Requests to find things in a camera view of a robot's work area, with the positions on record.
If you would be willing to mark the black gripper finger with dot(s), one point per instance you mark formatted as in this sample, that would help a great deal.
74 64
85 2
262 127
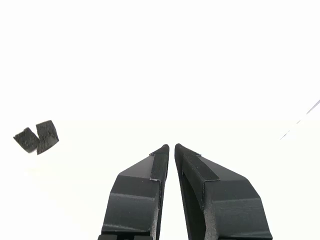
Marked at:
232 207
132 200

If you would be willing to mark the black foam cube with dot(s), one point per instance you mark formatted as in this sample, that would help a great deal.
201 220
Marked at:
47 137
26 140

